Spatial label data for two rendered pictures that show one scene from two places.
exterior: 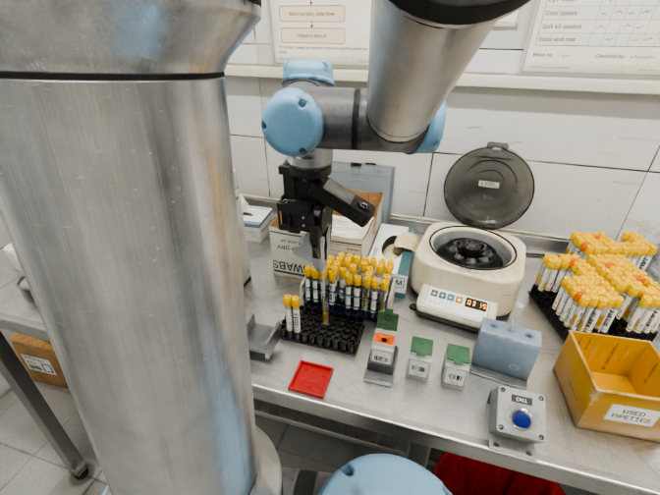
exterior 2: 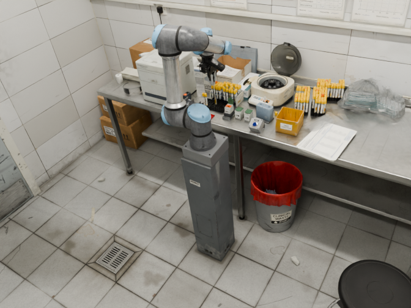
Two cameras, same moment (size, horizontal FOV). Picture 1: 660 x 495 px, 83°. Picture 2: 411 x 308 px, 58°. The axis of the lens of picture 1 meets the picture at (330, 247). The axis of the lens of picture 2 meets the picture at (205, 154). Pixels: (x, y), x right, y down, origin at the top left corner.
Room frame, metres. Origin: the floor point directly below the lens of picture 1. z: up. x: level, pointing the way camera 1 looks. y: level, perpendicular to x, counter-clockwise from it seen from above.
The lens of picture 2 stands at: (-1.42, -0.61, 2.22)
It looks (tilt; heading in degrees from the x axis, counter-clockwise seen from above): 39 degrees down; 20
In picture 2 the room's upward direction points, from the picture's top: 7 degrees counter-clockwise
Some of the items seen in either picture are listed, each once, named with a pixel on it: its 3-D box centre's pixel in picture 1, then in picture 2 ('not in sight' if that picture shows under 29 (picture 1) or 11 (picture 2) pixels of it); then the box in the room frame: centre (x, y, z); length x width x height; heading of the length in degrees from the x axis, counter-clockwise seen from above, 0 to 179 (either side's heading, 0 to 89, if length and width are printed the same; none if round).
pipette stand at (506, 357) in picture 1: (504, 350); (264, 112); (0.49, -0.33, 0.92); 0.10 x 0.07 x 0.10; 65
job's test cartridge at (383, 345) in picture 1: (383, 350); (229, 110); (0.50, -0.10, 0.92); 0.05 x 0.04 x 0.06; 164
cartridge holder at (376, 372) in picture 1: (382, 359); (229, 113); (0.50, -0.10, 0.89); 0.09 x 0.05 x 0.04; 164
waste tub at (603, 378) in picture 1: (613, 383); (289, 121); (0.42, -0.49, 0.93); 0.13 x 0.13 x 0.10; 78
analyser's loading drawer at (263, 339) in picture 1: (228, 327); (186, 101); (0.56, 0.21, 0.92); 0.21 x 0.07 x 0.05; 73
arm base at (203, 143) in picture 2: not in sight; (202, 135); (0.11, -0.04, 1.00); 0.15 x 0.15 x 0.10
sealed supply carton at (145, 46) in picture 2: not in sight; (154, 56); (1.12, 0.65, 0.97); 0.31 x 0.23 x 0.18; 67
